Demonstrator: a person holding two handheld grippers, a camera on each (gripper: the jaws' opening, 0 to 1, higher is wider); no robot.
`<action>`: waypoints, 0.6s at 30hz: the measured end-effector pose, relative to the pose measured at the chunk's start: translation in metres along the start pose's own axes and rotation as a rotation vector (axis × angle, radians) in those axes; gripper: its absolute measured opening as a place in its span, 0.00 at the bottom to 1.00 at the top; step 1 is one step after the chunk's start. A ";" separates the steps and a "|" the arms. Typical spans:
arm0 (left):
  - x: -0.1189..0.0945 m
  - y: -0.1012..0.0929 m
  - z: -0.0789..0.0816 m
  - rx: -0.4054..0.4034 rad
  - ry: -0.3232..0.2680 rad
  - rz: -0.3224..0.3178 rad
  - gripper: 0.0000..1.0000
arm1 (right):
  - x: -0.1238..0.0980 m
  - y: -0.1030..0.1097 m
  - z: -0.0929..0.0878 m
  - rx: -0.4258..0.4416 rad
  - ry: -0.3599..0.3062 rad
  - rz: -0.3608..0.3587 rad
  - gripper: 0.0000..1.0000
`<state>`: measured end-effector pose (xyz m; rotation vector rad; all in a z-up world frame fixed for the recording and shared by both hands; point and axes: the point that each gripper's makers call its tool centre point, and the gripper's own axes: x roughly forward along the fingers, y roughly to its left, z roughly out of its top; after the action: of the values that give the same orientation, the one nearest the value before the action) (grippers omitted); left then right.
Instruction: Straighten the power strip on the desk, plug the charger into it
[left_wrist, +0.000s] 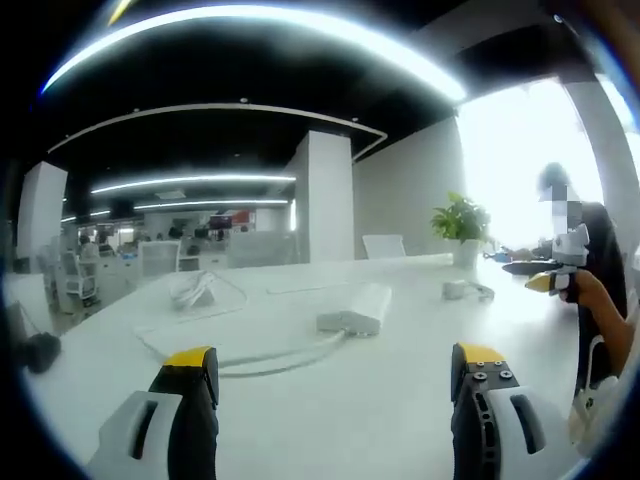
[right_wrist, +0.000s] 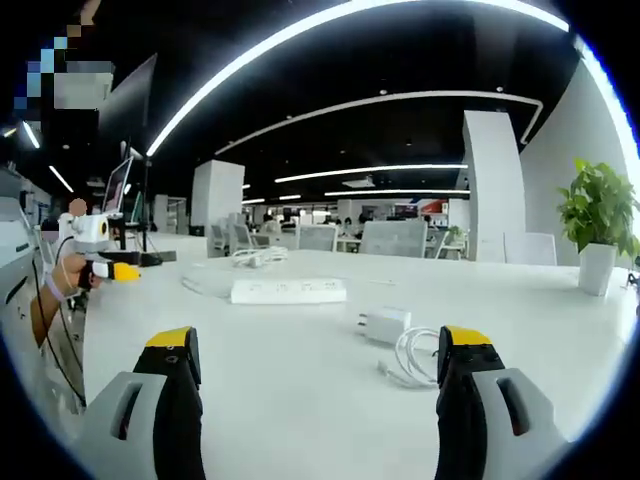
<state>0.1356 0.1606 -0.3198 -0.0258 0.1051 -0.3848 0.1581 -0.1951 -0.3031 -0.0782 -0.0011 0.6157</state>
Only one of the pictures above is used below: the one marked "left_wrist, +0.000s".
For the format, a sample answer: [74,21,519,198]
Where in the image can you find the straight ceiling light strip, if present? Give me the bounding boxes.
[89,173,297,195]

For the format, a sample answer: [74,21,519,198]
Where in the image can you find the white coiled charger cable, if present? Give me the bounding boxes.
[462,281,496,304]

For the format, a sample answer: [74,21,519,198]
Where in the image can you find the white power strip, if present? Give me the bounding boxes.
[315,281,394,338]

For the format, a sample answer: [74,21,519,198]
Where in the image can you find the potted green plant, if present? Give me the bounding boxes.
[430,191,495,270]

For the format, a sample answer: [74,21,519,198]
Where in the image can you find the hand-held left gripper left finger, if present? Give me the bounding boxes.
[82,345,221,480]

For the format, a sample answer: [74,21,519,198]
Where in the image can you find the dark flat tray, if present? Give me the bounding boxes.
[502,259,557,277]

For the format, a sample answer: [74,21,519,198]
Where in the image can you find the short ceiling light strip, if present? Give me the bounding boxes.
[134,198,292,212]

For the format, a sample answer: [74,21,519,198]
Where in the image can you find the black desk object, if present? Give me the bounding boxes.
[19,332,62,375]

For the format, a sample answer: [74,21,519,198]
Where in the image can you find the person's right hand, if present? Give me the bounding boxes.
[559,272,609,321]

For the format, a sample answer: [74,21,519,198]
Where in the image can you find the bundle of white cables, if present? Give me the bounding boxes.
[168,271,217,311]

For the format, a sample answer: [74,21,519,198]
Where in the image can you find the white power strip cable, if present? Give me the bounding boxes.
[133,272,347,377]

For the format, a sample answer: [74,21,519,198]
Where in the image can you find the white plain chair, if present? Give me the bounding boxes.
[362,233,407,260]

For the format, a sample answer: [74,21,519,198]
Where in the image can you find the wide grey office chair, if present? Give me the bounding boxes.
[227,232,297,270]

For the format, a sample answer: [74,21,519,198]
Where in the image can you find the long curved ceiling light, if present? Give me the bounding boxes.
[42,4,469,101]

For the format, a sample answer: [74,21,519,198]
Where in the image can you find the white ceiling trim line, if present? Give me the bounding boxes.
[47,103,390,162]

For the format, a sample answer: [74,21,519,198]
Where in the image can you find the white frame office chair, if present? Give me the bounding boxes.
[58,249,102,310]

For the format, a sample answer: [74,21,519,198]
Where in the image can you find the grey mesh office chair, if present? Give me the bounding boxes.
[139,240,182,277]

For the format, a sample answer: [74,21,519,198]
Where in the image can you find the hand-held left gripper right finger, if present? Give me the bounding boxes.
[449,342,581,480]

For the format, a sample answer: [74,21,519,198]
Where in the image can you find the white desk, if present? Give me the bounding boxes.
[4,252,589,480]

